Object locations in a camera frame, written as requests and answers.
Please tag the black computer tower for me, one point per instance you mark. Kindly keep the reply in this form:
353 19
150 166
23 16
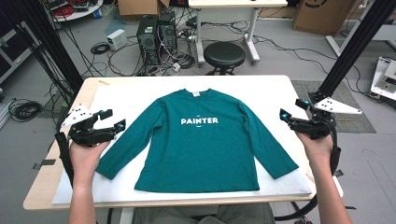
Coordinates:
167 34
148 40

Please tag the black round stool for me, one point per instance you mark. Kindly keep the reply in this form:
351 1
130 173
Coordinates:
224 53

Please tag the large cardboard box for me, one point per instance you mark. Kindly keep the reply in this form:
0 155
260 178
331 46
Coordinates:
323 15

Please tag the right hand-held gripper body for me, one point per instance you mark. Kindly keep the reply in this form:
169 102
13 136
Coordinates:
314 127

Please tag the white desk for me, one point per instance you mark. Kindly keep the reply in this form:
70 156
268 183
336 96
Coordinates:
236 3

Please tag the person's left hand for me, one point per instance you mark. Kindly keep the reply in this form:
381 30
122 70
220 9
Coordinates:
85 158

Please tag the black metal stand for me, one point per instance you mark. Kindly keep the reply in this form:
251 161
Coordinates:
53 43
355 43

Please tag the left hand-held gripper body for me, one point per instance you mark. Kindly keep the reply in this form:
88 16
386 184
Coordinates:
87 133

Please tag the white metal device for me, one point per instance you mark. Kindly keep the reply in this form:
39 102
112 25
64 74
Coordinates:
384 81

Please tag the round white table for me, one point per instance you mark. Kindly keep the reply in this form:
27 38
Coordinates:
77 14

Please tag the person's right hand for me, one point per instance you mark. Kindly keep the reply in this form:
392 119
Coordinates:
317 149

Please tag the white table mat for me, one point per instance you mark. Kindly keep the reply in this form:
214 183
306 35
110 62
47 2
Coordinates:
274 93

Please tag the person's grey pants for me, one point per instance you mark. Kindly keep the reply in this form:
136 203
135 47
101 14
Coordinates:
174 216

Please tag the small cardboard box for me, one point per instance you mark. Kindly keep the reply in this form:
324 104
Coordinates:
137 6

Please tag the teal long-sleeve shirt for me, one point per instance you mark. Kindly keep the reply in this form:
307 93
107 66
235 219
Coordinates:
199 155

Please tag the small white box device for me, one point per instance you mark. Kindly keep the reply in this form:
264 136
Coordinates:
117 39

